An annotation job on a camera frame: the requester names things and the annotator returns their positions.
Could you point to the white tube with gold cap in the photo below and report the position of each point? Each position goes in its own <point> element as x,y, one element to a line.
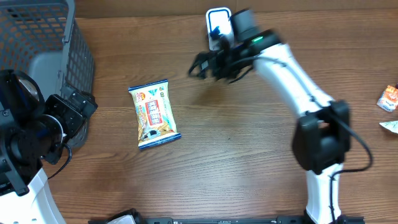
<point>391,126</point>

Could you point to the grey plastic shopping basket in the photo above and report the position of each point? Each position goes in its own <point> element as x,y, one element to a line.
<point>43,40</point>

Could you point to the white barcode scanner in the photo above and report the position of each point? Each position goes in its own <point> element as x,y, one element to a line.
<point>219,27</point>

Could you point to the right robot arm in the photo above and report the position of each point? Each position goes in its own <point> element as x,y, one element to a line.
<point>322,134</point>

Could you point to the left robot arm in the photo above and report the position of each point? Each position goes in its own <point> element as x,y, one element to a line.
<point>35,129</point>

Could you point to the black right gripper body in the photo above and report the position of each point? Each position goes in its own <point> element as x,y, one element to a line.
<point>223,63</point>

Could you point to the gold blue wipes packet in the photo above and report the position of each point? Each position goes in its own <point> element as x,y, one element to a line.
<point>156,123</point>

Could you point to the small orange packet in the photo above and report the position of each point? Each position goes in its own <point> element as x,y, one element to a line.
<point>388,99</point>

